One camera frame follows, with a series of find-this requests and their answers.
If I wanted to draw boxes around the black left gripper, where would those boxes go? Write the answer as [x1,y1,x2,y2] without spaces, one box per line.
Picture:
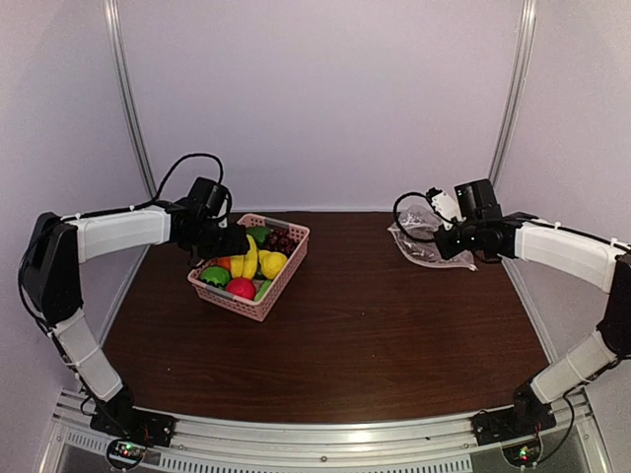
[185,219,249,259]

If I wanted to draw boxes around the orange toy orange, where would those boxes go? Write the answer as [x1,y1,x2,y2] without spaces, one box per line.
[216,256,231,271]

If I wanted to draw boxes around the green toy watermelon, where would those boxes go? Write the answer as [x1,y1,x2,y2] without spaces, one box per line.
[198,266,232,290]

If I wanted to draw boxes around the yellow toy banana bunch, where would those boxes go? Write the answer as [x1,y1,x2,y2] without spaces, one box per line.
[230,235,258,280]

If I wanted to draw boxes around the clear dotted zip top bag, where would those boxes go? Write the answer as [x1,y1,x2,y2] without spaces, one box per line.
[388,205,477,271]

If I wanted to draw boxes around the red toy apple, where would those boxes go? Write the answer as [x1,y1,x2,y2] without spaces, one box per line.
[226,277,257,301]

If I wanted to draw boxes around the purple toy grapes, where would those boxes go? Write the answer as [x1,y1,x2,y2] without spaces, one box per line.
[263,229,298,257]

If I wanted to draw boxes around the yellow toy lemon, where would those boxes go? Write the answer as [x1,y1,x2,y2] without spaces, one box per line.
[258,250,288,280]

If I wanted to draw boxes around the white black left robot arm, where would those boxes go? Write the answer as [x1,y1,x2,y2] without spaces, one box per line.
[18,177,249,438]

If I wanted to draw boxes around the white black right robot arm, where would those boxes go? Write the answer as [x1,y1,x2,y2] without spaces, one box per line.
[427,179,630,436]

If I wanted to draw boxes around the green toy vegetable back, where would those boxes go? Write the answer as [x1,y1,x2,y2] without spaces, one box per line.
[245,226,272,246]

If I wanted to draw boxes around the pink perforated plastic basket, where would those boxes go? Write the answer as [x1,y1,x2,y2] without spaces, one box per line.
[187,213,311,322]

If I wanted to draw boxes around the green toy cucumber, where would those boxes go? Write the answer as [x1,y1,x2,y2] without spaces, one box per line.
[254,279,273,302]

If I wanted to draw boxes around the right round circuit board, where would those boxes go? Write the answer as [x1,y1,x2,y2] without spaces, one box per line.
[502,439,542,469]

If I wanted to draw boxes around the round circuit board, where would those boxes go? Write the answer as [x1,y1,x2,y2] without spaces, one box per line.
[105,439,147,470]
[502,439,542,469]

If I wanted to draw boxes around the left round circuit board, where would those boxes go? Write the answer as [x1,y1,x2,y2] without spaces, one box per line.
[105,439,147,470]

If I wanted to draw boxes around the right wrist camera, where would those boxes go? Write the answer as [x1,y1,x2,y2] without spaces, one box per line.
[426,187,461,231]

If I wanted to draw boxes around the black left camera cable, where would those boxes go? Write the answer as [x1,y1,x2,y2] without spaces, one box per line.
[147,153,233,228]

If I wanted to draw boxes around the black camera cable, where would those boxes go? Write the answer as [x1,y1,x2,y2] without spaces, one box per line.
[147,153,233,228]
[392,190,440,242]

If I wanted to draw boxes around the black right camera cable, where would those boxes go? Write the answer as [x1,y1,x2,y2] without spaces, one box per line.
[392,190,440,242]

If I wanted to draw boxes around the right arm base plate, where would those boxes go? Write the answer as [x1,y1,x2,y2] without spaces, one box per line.
[470,407,557,446]

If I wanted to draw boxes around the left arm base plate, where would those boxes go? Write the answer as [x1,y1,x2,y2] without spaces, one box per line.
[90,404,175,447]

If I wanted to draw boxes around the aluminium front rail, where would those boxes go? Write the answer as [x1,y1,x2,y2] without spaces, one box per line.
[48,388,612,473]

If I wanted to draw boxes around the aluminium corner post right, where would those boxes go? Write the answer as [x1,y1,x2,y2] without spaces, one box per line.
[489,0,538,185]

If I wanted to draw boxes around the aluminium corner post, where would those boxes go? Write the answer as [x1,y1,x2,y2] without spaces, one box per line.
[489,0,538,185]
[104,0,157,197]

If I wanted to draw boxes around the aluminium corner post left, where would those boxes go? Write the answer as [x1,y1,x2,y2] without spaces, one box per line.
[104,0,157,197]

